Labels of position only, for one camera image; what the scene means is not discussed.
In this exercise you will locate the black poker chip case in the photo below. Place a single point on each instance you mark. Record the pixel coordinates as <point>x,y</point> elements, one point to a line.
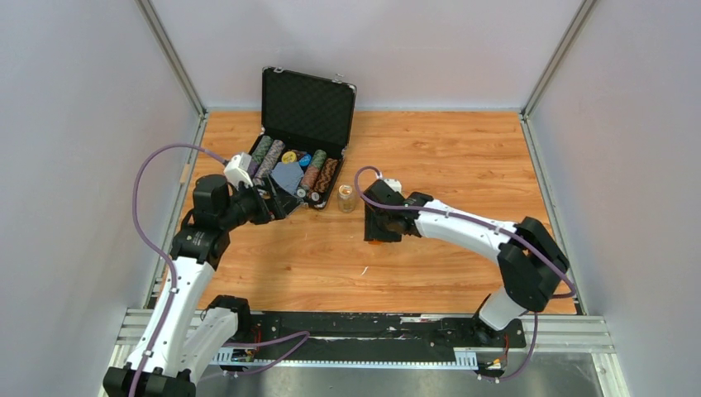
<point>310,116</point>

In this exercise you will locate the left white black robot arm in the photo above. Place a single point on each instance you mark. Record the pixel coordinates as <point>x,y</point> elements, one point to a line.
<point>168,360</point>

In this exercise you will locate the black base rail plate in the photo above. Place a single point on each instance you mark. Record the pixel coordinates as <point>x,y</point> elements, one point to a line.
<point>366,339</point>

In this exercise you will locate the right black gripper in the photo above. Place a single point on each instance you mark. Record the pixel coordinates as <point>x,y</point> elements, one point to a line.
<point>372,233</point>

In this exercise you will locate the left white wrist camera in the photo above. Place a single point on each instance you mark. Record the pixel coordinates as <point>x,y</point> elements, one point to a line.
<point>236,171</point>

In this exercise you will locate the clear pill bottle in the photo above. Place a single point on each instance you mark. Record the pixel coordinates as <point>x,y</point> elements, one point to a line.
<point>346,198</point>

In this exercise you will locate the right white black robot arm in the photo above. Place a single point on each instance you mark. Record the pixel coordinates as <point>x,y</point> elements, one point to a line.
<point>530,262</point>

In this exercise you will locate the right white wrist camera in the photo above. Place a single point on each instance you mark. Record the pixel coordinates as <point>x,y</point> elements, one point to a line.
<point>393,184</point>

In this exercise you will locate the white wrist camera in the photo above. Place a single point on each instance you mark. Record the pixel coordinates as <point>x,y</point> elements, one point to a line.
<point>236,171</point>
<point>393,184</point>

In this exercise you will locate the blue playing card deck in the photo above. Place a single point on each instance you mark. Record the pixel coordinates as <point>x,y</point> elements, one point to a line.
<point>287,176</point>

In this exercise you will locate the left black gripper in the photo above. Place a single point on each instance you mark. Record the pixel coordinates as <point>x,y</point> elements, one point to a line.
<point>279,203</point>

